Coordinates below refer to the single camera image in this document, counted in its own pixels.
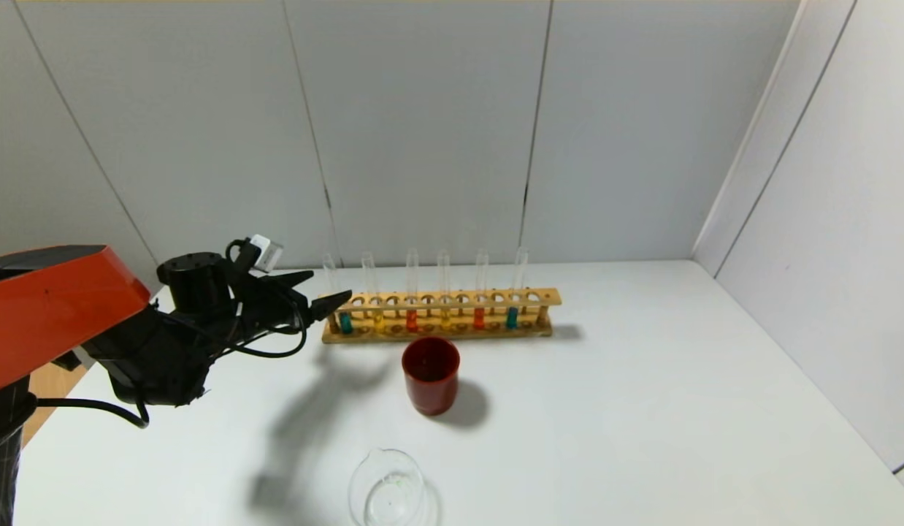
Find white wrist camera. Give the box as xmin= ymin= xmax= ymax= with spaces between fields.
xmin=249 ymin=234 xmax=285 ymax=272

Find wooden test tube rack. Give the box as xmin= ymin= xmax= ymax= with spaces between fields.
xmin=321 ymin=288 xmax=562 ymax=345

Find dark red plastic cup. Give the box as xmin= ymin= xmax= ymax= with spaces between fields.
xmin=402 ymin=336 xmax=461 ymax=416

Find clear glass beaker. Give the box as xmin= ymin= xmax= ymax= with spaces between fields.
xmin=348 ymin=447 xmax=427 ymax=526

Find test tube with blue pigment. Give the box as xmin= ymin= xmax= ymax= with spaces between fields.
xmin=322 ymin=254 xmax=355 ymax=336
xmin=505 ymin=248 xmax=529 ymax=330

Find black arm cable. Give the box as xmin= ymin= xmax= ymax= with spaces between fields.
xmin=36 ymin=380 xmax=150 ymax=430

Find black camera cable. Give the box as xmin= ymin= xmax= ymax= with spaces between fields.
xmin=204 ymin=237 xmax=310 ymax=359

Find test tube with orange pigment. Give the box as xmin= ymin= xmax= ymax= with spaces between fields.
xmin=405 ymin=249 xmax=421 ymax=334
xmin=472 ymin=249 xmax=489 ymax=331

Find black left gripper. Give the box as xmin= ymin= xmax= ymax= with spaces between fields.
xmin=240 ymin=270 xmax=353 ymax=333

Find test tube with yellow pigment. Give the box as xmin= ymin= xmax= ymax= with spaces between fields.
xmin=361 ymin=252 xmax=387 ymax=334
xmin=437 ymin=250 xmax=453 ymax=332

